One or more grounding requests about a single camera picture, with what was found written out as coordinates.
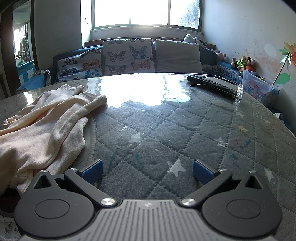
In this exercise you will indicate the hanging clothes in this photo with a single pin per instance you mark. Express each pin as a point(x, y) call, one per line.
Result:
point(23, 47)

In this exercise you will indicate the stuffed toys on sofa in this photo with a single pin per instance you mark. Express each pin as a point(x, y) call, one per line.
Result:
point(249, 61)

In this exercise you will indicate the cream knit pants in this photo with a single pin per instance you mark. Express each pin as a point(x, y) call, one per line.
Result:
point(46, 129)

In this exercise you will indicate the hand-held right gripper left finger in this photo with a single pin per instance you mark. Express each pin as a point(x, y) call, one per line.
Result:
point(92, 172)

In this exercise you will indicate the colourful pinwheel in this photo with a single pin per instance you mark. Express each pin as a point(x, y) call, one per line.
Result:
point(288, 52)

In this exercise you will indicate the butterfly print cushion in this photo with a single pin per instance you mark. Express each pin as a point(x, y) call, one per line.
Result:
point(78, 66)
point(127, 55)

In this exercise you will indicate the plain grey cushion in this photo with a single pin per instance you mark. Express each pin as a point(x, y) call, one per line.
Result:
point(178, 55)

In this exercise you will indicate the pink plush toy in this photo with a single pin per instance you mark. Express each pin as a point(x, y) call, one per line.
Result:
point(220, 55)

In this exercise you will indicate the panda plush toy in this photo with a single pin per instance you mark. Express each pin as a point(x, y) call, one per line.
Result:
point(189, 39)

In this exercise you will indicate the white and black plush toy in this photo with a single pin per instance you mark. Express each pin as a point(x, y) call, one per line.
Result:
point(200, 42)

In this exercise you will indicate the green plush toy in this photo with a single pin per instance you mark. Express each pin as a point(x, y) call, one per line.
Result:
point(240, 63)

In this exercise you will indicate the black remote control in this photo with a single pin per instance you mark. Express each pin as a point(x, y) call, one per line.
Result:
point(212, 83)

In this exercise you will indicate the window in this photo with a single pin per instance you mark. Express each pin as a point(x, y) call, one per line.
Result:
point(138, 11)

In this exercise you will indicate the grey cloth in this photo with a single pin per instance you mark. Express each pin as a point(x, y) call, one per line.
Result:
point(44, 75)

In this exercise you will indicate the clear plastic storage box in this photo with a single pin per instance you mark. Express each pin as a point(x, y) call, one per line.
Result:
point(259, 88)

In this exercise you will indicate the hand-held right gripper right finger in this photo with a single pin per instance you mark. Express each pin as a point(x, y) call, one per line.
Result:
point(203, 172)

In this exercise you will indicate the blue and white cabinet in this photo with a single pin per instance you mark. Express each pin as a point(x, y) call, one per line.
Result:
point(26, 69)

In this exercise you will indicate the blue sofa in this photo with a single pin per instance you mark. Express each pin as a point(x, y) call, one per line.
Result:
point(209, 56)

